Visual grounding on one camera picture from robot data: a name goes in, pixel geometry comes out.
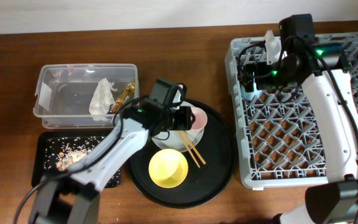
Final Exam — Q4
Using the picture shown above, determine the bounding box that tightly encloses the pink cup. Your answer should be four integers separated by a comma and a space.
186, 107, 208, 135

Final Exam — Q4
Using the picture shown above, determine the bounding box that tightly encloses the wooden chopstick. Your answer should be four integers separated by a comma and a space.
178, 131, 200, 168
185, 133, 206, 165

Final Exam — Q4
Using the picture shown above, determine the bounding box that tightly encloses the gold snack wrapper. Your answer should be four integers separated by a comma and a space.
108, 82, 135, 114

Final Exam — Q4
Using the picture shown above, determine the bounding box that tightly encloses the yellow bowl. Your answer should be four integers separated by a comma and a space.
149, 149, 188, 189

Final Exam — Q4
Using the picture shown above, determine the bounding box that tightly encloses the white tissue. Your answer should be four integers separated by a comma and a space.
89, 78, 118, 121

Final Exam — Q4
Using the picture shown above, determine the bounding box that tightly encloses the food scraps pile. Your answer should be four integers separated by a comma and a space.
42, 136, 104, 172

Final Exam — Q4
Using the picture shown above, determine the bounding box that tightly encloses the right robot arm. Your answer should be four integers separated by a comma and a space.
236, 41, 358, 223

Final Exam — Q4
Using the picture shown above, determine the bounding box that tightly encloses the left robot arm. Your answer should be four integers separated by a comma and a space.
25, 79, 195, 223

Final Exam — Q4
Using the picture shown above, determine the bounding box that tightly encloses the grey dishwasher rack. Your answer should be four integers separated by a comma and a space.
224, 32, 358, 190

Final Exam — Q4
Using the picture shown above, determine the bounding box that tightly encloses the grey plate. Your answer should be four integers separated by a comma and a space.
152, 101, 204, 152

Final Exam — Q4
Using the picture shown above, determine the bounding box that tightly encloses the round black tray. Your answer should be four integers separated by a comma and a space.
126, 100, 237, 208

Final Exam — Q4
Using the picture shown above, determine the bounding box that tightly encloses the clear plastic bin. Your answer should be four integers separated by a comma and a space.
33, 63, 139, 129

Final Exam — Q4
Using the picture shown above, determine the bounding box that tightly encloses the black rectangular tray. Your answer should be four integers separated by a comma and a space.
31, 130, 110, 187

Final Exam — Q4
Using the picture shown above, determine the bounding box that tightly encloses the white label on bin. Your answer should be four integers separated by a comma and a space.
39, 82, 52, 110

